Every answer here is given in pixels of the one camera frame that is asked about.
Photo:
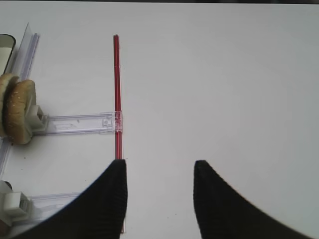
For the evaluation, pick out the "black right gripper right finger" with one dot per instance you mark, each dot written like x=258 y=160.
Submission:
x=222 y=213

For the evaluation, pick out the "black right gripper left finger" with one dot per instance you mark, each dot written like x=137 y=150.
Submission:
x=97 y=213

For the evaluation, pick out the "white pusher behind patties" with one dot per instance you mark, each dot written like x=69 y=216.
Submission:
x=14 y=206

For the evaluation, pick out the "white pusher behind buns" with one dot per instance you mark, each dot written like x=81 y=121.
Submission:
x=35 y=120

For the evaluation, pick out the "right red strip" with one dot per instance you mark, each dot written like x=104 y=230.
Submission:
x=117 y=99

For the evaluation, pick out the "rear sesame bun top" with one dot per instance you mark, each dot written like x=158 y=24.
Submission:
x=18 y=102

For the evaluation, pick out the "sesame bun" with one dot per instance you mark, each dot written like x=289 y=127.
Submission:
x=7 y=83
x=18 y=102

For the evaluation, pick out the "front sesame bun top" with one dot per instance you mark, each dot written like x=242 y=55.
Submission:
x=7 y=83

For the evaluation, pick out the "beige metal tray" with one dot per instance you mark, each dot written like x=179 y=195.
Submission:
x=7 y=46

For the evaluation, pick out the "lower right clear rail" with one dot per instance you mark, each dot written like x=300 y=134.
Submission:
x=46 y=206

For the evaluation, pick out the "upper right clear rail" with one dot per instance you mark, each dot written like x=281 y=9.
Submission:
x=109 y=122

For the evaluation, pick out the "right long clear rail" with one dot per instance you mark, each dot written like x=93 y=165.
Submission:
x=22 y=66

